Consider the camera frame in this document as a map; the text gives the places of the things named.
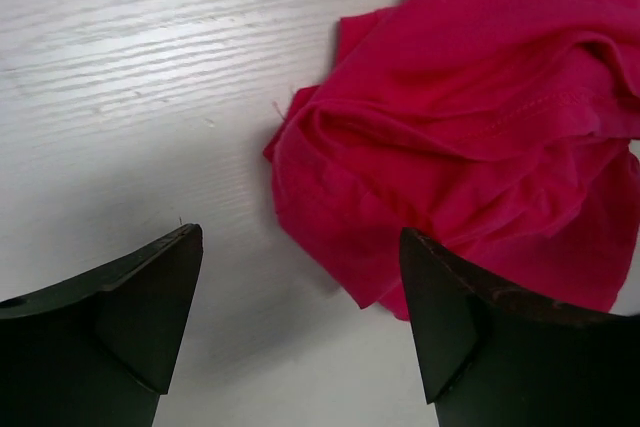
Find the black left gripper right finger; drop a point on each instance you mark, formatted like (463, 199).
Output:
(492, 353)

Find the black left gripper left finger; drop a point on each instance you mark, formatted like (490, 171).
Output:
(100, 348)

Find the red t shirt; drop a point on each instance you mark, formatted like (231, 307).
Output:
(500, 128)

